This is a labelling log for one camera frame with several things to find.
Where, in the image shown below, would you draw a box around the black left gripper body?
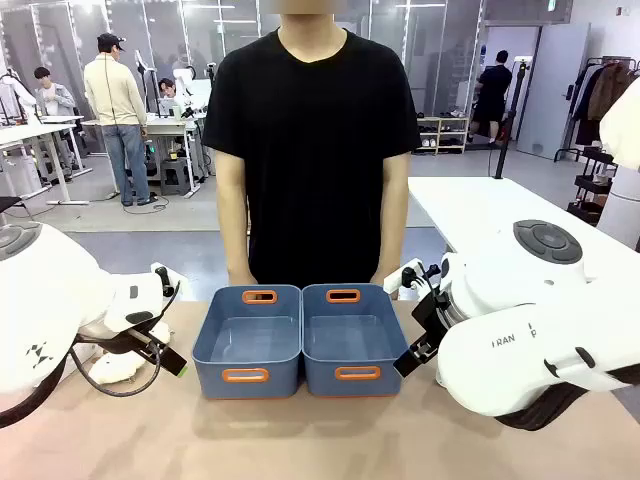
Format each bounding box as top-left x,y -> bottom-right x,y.
124,323 -> 175,352

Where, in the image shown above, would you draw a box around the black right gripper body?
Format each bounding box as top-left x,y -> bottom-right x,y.
409,291 -> 452,351

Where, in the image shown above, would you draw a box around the person's right forearm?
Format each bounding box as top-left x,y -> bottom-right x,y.
215,194 -> 252,277

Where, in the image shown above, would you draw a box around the person's left forearm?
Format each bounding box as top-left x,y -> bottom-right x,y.
375,194 -> 411,277

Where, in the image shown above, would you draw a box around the person's left hand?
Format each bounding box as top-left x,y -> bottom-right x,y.
369,271 -> 402,301

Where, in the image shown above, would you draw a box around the white lumpy soft object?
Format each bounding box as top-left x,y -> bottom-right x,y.
88,348 -> 150,385

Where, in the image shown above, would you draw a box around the white side table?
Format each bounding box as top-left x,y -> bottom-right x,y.
407,175 -> 640,257

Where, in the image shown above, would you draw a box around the grey step stool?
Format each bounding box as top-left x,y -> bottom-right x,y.
159,159 -> 194,197

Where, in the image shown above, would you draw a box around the wooden shoe rack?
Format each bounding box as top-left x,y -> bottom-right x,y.
415,115 -> 472,156

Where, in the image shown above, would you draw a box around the person in black t-shirt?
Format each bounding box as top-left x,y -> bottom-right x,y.
202,0 -> 422,288

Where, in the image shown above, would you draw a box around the black rolling cart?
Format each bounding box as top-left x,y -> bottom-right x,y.
566,146 -> 617,227

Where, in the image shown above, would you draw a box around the grey workbench desk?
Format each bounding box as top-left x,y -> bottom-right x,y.
81,116 -> 202,199

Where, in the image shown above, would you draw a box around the black tripod stand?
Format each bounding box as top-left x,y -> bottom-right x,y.
493,56 -> 532,181

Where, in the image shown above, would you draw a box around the man in black clothes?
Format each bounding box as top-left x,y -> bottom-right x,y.
471,49 -> 514,147

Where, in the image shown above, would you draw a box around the white standing desk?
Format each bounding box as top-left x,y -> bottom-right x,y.
0,115 -> 94,207

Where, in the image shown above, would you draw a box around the man in beige sweater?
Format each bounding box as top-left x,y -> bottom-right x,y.
82,31 -> 159,208

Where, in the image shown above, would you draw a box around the white door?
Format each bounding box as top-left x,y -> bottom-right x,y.
514,23 -> 592,161

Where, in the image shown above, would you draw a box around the seated person grey hoodie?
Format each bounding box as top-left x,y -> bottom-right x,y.
32,65 -> 77,169

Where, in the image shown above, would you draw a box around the clothes rack with coats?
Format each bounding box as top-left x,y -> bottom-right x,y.
553,55 -> 640,164

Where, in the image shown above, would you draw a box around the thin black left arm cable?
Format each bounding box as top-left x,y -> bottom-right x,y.
68,294 -> 182,400

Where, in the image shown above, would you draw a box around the thin black right gripper cable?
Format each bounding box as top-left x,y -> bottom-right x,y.
413,261 -> 443,302

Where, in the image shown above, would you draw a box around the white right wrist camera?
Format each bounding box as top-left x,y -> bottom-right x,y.
382,257 -> 426,302

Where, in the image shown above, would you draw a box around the blue basket orange handles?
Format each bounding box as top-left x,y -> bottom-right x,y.
301,282 -> 411,398
191,284 -> 304,401

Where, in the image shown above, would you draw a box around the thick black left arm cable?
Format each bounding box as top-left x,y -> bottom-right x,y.
0,355 -> 70,430

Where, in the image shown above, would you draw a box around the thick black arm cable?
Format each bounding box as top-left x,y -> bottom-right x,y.
493,363 -> 640,432
0,355 -> 70,430

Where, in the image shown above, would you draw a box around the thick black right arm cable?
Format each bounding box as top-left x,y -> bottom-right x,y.
493,363 -> 640,432

